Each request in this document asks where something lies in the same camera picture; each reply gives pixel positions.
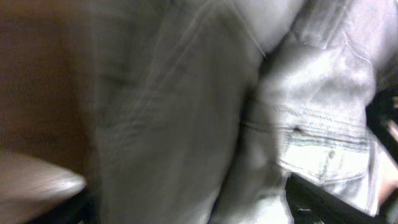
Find grey shorts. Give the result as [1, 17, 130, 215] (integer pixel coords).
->
[89, 0, 397, 223]

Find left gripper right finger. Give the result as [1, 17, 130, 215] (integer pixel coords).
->
[285, 173, 397, 224]

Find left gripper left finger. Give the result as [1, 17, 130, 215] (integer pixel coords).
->
[1, 149, 86, 224]

